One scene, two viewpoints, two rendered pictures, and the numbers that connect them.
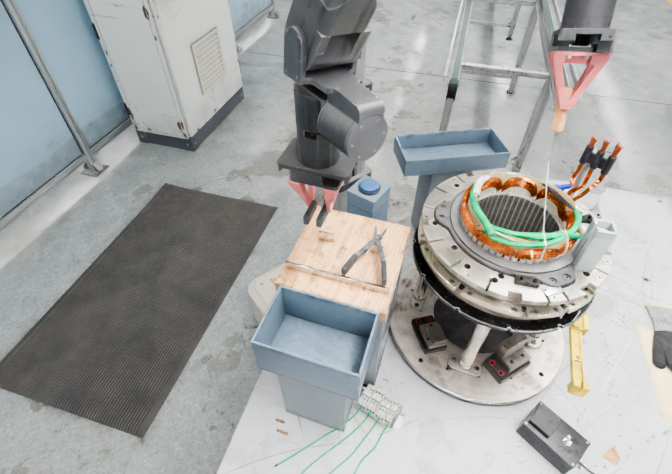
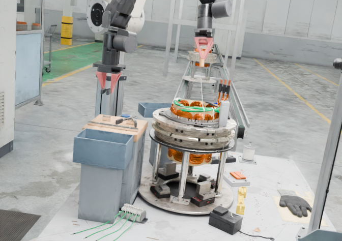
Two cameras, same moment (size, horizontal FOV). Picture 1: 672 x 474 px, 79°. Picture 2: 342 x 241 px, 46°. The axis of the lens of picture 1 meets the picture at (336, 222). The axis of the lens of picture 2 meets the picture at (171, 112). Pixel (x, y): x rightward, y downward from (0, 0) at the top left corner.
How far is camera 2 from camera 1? 94 cm
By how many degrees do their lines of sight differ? 33
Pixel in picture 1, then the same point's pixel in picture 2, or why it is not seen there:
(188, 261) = not seen: outside the picture
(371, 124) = (132, 38)
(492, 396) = (195, 210)
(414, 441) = (153, 227)
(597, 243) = (223, 109)
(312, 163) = (108, 62)
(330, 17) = (120, 5)
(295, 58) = (107, 20)
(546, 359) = (224, 201)
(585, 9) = (202, 25)
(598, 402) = (251, 216)
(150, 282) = not seen: outside the picture
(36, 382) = not seen: outside the picture
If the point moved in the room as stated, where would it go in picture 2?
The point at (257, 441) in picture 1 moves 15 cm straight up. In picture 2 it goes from (61, 227) to (63, 183)
